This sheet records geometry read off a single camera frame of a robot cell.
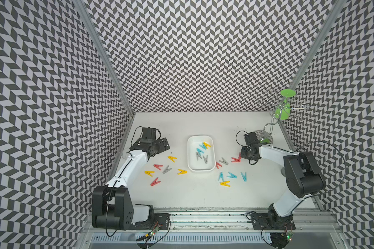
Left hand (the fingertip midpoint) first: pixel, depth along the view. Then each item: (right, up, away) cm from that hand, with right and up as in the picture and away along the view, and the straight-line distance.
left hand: (160, 147), depth 87 cm
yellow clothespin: (+28, 0, +12) cm, 30 cm away
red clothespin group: (+46, -9, +7) cm, 47 cm away
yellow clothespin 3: (+13, -14, +2) cm, 19 cm away
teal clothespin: (+25, -1, +13) cm, 28 cm away
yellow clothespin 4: (-7, -15, +1) cm, 16 cm away
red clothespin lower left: (-2, -19, -3) cm, 19 cm away
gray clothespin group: (+38, -10, +7) cm, 39 cm away
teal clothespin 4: (+41, -16, +1) cm, 44 cm away
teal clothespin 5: (+48, -17, 0) cm, 51 cm away
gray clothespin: (+26, -8, +7) cm, 28 cm away
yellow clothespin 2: (+6, -8, +7) cm, 12 cm away
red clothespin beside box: (+33, -11, +5) cm, 35 cm away
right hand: (+52, -7, +9) cm, 53 cm away
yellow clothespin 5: (+36, -20, -2) cm, 41 cm away
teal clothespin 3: (+35, -16, 0) cm, 38 cm away
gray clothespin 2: (+21, -7, +9) cm, 24 cm away
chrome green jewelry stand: (+65, +20, -10) cm, 68 cm away
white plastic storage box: (+19, -11, +4) cm, 23 cm away
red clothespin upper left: (-2, -12, +4) cm, 13 cm away
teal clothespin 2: (+23, -4, +10) cm, 25 cm away
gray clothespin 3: (+3, -14, +2) cm, 14 cm away
